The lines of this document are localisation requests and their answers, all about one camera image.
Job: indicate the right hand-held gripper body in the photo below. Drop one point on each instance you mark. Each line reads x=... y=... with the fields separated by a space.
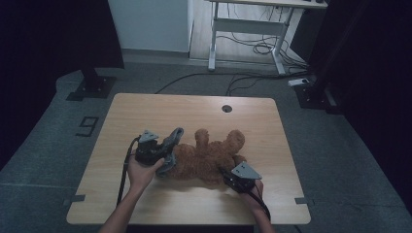
x=243 y=179

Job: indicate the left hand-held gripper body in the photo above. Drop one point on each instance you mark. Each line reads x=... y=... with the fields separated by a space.
x=147 y=152

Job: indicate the brown plush teddy bear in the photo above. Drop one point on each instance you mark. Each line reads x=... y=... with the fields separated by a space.
x=207 y=158

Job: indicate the person's right hand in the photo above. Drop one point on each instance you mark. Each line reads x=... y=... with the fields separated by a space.
x=257 y=199

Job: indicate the person's left hand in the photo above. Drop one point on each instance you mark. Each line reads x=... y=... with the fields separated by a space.
x=141 y=178

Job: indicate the grey tape strip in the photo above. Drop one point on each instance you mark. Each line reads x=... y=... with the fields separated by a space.
x=302 y=200
x=76 y=198

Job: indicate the round black table grommet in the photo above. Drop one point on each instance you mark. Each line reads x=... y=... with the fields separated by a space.
x=226 y=108

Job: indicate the black stand base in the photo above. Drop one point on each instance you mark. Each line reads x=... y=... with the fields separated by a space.
x=92 y=87
x=315 y=97

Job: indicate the white power strip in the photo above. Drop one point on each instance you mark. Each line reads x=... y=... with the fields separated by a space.
x=298 y=82

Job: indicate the black curtain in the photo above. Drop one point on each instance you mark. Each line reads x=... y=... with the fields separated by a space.
x=372 y=81
x=48 y=48

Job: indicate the white desk frame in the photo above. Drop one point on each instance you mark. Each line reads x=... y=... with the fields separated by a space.
x=246 y=26

